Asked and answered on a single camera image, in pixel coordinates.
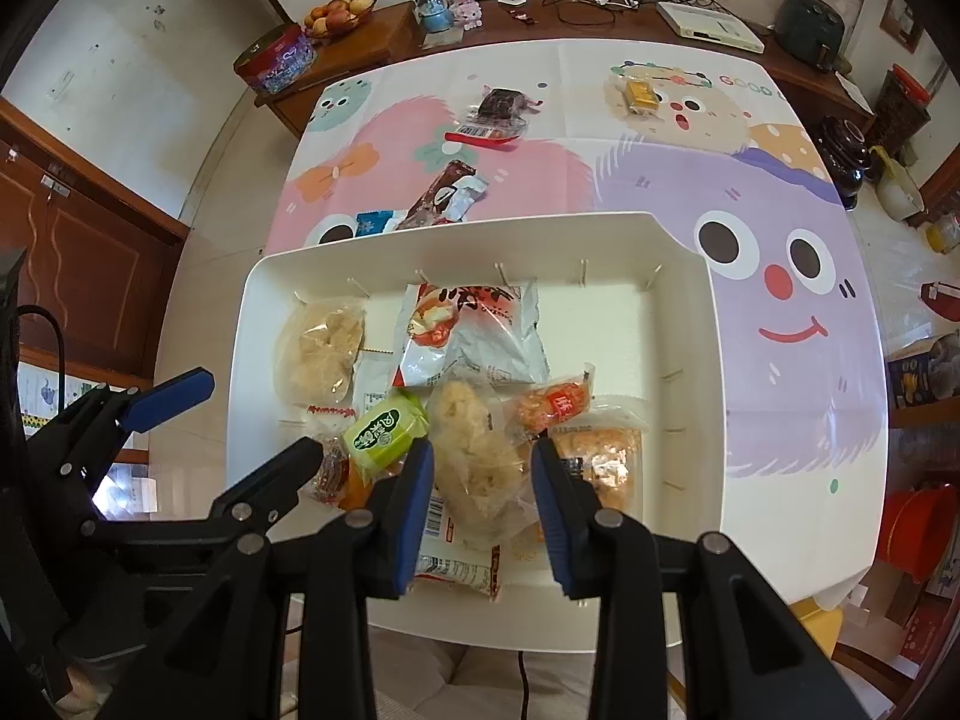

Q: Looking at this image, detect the orange bread packet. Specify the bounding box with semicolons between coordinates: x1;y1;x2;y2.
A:
550;406;647;520

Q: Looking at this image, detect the dark green air fryer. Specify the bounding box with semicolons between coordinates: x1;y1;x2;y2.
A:
775;0;846;74

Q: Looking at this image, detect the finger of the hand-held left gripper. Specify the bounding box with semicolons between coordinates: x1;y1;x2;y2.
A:
55;367;217;500
209;438;325;524

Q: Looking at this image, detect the yellow snack packet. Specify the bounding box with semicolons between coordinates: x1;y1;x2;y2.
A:
618;77;666;119

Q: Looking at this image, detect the red and white crinkled packet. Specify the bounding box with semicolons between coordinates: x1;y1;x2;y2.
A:
392;280;554;392

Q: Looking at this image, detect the white paper sheet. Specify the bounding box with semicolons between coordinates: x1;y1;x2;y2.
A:
835;72;876;111

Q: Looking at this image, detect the brown chocolate bar packet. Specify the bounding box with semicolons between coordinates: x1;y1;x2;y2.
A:
396;160;490;231

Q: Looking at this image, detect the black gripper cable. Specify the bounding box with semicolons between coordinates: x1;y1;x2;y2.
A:
18;304;70;422

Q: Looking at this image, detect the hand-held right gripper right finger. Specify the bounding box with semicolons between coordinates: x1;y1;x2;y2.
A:
532;438;878;720

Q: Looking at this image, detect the brown woven basket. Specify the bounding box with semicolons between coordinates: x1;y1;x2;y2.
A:
873;63;932;160

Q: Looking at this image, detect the yellow lidded jar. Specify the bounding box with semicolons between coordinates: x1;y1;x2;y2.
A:
925;212;960;254

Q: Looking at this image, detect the white plastic tray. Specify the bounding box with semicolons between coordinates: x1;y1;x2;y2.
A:
228;211;737;650

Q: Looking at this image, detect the brown wooden cupboard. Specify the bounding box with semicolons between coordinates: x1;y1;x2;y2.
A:
0;96;193;392

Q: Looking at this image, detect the dark brown cake packet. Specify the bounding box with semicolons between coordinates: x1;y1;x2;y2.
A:
444;87;546;150

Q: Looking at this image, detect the white jug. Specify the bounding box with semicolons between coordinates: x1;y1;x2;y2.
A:
868;145;926;224

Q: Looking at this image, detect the small wooden side cabinet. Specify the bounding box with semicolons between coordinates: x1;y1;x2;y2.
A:
253;0;422;140

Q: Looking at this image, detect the large puffed rice ball packet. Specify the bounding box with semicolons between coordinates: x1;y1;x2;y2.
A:
426;377;542;542

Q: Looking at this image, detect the black cable loop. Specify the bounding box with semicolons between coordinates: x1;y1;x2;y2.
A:
553;0;602;29

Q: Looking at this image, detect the small wooden picture frame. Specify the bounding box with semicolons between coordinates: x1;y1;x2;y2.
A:
880;0;925;44

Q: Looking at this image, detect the person's light clothing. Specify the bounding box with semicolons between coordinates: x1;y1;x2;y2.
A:
366;626;601;720

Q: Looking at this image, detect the blue foil packet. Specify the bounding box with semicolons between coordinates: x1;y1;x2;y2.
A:
355;209;407;239

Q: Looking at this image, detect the green snack packet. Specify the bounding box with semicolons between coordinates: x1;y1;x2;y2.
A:
340;388;431;486

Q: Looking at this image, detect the long wooden console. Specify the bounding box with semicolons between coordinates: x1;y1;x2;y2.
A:
415;0;880;122

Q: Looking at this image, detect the colourful round tin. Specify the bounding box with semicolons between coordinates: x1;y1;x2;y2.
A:
232;23;317;96

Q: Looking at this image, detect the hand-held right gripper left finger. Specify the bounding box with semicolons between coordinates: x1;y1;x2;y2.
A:
131;438;437;720

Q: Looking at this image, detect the clear packet with red print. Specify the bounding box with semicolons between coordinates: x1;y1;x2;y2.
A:
303;402;359;437

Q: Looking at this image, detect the dark ceramic jar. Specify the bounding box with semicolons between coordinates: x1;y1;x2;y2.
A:
816;115;876;209

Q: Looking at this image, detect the white set-top box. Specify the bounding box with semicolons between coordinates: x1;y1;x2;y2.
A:
657;1;767;55

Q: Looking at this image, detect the blue snow globe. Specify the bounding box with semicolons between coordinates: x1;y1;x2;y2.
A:
416;0;459;35

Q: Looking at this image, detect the brown nut bar packet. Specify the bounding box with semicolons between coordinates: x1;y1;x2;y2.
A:
309;439;352;503

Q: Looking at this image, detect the fruit bowl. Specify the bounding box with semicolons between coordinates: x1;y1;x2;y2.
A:
302;0;377;43

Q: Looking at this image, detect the small puffed rice ball packet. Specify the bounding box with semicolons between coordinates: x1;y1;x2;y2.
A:
273;298;368;404

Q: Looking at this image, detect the small orange snack packet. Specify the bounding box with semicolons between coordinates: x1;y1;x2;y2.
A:
512;364;596;437

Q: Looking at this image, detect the red plastic bucket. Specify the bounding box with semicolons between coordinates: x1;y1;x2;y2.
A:
873;483;960;587

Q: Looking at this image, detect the white packet with red edges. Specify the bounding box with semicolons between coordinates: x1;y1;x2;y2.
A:
415;493;505;606

